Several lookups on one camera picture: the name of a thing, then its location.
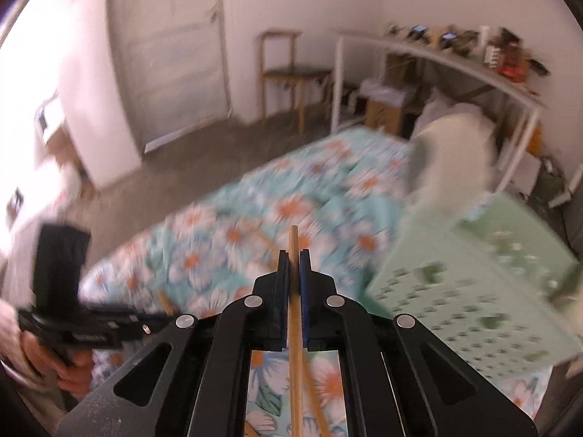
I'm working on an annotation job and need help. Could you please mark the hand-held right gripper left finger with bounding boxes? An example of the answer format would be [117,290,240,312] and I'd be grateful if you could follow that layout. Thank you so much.
[58,249,290,437]

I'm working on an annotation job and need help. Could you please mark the floral light blue blanket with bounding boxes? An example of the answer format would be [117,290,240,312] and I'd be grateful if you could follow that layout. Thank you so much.
[79,127,566,437]

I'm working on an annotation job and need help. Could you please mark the brown cardboard box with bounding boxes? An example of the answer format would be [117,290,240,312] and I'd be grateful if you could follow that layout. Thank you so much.
[364,98,407,135]

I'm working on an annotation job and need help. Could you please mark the large white ceramic spoon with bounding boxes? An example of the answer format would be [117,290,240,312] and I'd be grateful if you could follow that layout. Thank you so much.
[409,102,497,214]

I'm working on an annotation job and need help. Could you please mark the single wooden chopstick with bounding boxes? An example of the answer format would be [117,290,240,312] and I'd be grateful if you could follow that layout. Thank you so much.
[289,225,304,437]

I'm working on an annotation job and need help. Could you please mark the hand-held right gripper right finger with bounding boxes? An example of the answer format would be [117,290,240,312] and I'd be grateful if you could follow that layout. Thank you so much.
[298,248,538,437]

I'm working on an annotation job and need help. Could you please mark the green perforated utensil holder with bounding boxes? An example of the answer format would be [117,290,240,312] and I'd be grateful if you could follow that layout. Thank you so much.
[364,191,583,379]

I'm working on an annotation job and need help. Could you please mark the bunch of wooden chopsticks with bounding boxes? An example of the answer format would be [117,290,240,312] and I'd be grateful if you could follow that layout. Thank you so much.
[155,225,331,437]

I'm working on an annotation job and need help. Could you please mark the plastic wrapped flat box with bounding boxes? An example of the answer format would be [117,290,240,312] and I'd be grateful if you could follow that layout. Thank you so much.
[360,77,420,105]

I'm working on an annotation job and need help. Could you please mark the white desk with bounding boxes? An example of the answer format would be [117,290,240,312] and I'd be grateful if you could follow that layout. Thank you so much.
[330,32,547,192]

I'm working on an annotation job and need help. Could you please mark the wooden chair with dark seat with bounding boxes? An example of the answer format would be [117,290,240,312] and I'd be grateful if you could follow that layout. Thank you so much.
[259,29,333,134]

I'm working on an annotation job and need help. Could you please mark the red soda bottles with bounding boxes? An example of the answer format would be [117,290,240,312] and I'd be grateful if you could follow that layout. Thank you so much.
[501,42,525,79]

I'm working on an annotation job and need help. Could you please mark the person's left hand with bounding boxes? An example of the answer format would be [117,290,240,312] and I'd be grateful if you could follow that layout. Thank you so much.
[20,330,96,397]

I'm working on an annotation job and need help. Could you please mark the white pillow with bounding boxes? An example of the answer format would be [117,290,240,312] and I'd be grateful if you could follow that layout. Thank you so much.
[412,88,456,139]

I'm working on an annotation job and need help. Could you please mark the white panel door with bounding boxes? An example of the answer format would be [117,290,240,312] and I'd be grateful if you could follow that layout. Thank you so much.
[111,0,231,154]

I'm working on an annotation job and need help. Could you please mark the person's left forearm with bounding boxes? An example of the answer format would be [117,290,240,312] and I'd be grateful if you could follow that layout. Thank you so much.
[0,298,64,433]

